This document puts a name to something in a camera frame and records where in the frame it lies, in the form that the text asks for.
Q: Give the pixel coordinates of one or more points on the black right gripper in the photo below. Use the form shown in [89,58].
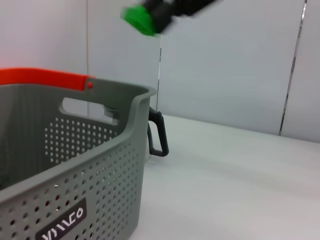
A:
[195,6]

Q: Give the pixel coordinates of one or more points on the green toy brick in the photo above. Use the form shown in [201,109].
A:
[140,20]

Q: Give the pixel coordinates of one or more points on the grey perforated storage bin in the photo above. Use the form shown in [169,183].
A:
[87,175]

